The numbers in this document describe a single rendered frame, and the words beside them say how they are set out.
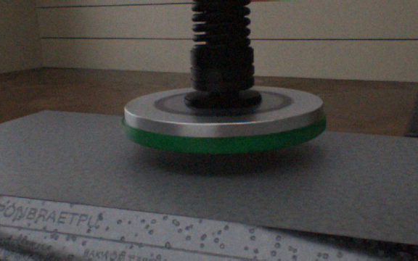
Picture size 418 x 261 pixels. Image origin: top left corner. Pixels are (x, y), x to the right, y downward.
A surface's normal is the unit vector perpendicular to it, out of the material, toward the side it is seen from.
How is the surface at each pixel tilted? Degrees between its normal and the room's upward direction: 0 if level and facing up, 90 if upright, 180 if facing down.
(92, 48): 90
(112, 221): 45
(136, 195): 0
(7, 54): 90
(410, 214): 0
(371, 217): 0
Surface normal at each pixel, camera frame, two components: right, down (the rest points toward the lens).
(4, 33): 0.88, 0.09
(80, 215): -0.25, -0.52
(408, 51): -0.47, 0.23
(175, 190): -0.03, -0.97
